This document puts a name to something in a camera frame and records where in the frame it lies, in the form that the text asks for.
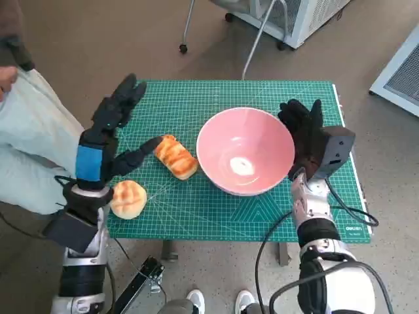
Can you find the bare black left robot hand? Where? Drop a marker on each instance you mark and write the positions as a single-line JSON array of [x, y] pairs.
[[98, 140]]

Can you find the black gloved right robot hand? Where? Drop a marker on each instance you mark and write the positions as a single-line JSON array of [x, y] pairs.
[[304, 137]]

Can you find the pink bowl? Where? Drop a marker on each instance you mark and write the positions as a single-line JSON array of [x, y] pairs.
[[245, 140]]

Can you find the round toy bread bun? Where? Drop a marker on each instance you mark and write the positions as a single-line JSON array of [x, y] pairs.
[[129, 199]]

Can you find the braided rectangular toy bread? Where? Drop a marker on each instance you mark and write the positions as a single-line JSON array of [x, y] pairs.
[[175, 157]]

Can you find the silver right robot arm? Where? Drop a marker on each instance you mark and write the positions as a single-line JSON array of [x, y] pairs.
[[314, 202]]

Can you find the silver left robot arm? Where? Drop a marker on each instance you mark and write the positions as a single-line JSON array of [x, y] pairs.
[[78, 278]]

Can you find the white mesh cabinet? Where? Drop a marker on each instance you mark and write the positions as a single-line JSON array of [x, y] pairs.
[[304, 23]]

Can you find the white vented unit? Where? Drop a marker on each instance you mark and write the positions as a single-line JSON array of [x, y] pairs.
[[402, 75]]

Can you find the grey table leg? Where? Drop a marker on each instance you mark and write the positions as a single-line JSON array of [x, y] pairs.
[[284, 253], [169, 252]]

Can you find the green cutting mat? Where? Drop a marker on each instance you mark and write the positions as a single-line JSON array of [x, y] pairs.
[[196, 216]]

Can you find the white shoe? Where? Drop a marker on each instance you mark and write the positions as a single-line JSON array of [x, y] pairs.
[[195, 301], [245, 301]]

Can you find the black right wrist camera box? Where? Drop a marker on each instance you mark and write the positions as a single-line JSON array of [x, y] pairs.
[[337, 150]]

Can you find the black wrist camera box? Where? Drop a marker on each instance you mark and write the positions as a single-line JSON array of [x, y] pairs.
[[337, 150], [70, 230]]

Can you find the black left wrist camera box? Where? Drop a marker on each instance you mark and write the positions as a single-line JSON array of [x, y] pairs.
[[70, 230]]

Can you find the black metal bracket bar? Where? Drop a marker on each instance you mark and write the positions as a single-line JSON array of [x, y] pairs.
[[140, 281]]

